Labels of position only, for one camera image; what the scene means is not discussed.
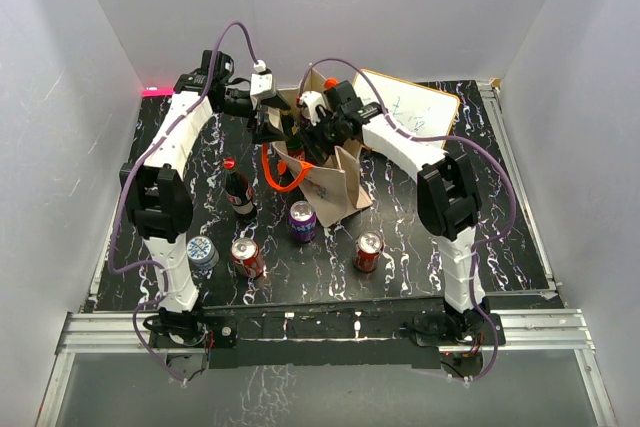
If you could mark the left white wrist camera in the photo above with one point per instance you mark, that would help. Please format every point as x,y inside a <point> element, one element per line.
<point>262,84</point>

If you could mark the small whiteboard wooden frame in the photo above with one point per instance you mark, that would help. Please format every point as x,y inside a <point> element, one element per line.
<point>421,111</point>

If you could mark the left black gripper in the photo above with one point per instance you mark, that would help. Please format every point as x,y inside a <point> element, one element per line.
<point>263,132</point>

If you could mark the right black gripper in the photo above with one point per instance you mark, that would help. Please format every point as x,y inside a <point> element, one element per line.
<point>312,134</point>

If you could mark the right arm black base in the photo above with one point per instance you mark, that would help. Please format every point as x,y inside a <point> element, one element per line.
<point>470,330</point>

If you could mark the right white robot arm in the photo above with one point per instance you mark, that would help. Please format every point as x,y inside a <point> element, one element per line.
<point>448,200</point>

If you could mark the red can front left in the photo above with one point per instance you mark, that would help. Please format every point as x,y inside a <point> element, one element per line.
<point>247,257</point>

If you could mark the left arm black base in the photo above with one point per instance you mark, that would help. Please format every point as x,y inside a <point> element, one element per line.
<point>190,330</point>

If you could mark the red can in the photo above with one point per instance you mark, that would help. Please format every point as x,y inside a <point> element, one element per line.
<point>247,257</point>
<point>367,251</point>

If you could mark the blue white tin can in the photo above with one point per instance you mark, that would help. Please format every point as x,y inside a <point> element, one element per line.
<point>202,253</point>

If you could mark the pink tape strip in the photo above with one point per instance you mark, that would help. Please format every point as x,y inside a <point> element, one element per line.
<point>157,92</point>

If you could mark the aluminium frame rail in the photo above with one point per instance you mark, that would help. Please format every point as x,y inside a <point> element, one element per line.
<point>326,364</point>

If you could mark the purple can front centre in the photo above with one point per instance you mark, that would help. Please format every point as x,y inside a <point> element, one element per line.
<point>302,221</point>

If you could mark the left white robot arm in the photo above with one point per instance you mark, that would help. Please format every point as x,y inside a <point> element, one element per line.
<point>154,196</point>

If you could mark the beige canvas tote bag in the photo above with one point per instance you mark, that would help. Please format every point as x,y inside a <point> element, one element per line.
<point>333,187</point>

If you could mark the cola glass bottle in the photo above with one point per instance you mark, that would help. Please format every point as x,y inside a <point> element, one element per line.
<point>238,191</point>

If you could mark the red can front centre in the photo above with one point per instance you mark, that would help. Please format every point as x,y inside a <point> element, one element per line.
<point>367,251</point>

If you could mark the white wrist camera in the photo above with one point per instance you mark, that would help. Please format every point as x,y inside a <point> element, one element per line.
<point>312,108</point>
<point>262,84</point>

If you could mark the green glass bottle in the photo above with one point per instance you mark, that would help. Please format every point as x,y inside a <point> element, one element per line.
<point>293,143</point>

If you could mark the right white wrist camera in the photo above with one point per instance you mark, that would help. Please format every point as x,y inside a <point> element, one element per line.
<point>312,108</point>

